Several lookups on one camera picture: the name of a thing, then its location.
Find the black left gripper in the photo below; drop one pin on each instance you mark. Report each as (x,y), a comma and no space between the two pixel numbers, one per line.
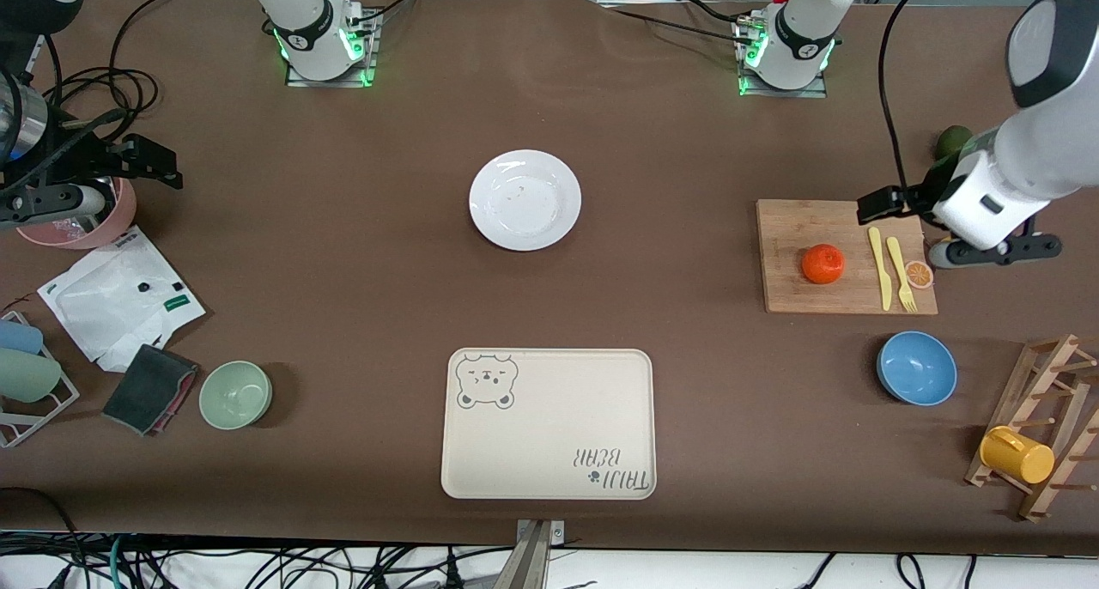
(925,188)

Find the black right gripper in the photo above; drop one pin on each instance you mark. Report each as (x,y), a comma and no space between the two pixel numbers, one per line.
(75,158)

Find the orange mandarin fruit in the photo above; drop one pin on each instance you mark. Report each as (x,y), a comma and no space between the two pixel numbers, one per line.
(822,264)

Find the white round plate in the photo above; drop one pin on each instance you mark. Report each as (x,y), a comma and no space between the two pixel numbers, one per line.
(525,200)

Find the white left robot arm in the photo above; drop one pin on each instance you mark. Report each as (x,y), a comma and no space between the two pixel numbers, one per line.
(1030,142)

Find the yellow plastic knife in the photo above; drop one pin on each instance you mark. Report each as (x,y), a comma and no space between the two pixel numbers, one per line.
(880,267)

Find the yellow plastic fork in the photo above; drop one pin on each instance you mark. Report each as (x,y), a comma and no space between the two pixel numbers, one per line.
(898,267)

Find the pink bowl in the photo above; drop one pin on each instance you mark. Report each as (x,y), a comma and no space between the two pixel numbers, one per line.
(120,220)

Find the wooden cutting board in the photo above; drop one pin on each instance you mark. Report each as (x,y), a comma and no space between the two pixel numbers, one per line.
(816,228)

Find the toy orange slice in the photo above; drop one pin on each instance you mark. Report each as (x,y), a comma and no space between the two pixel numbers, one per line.
(919,275)

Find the dark green avocado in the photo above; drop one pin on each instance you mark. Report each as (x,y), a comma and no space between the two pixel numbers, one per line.
(949,140)

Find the white plastic bag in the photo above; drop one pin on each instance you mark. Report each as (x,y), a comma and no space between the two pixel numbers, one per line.
(112,306)

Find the blue bowl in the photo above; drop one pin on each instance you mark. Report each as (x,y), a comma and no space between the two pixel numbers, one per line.
(917,368)

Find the light blue cup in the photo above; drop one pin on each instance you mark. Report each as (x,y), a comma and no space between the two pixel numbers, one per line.
(17,337)

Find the wooden peg mug rack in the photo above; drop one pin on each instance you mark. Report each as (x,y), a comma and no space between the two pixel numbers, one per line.
(1043,366)

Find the dark grey folded cloth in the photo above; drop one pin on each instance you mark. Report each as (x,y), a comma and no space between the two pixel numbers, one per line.
(148,390)

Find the pale green bowl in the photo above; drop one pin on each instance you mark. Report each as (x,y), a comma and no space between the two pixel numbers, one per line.
(235,395)

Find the pale green cup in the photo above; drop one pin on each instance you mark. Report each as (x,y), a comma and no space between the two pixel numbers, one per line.
(26,376)

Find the yellow mug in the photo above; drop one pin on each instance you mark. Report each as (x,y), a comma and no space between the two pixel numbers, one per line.
(1017,456)

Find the cream bear print tray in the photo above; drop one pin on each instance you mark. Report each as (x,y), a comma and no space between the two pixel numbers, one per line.
(549,426)

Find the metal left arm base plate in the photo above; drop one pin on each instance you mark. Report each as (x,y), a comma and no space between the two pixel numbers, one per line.
(816,94)

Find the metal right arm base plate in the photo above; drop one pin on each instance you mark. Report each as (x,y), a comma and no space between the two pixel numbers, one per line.
(300,81)

